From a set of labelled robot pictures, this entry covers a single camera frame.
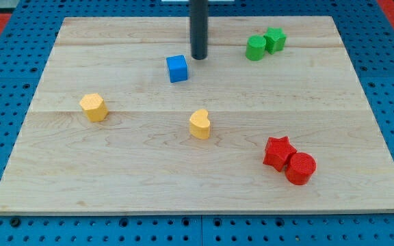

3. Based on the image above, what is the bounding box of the green star block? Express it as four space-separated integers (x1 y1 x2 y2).
263 27 287 54

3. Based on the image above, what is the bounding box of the red cylinder block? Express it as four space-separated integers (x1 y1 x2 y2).
285 152 317 185

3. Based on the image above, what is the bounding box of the blue cube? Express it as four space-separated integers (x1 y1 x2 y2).
166 55 188 83

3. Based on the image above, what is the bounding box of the yellow hexagon block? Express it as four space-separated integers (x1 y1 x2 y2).
79 93 108 122

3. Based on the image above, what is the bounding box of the red star block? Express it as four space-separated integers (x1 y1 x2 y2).
263 136 297 172

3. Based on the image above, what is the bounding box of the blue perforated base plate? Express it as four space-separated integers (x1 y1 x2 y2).
0 0 394 245

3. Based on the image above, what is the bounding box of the yellow heart block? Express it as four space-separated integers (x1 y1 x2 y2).
189 109 211 139

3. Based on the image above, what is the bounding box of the green cylinder block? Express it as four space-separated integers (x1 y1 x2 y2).
246 35 266 61

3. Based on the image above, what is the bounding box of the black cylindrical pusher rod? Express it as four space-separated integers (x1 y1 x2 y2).
189 0 209 60

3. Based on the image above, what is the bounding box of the light wooden board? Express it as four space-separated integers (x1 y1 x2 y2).
0 16 394 216

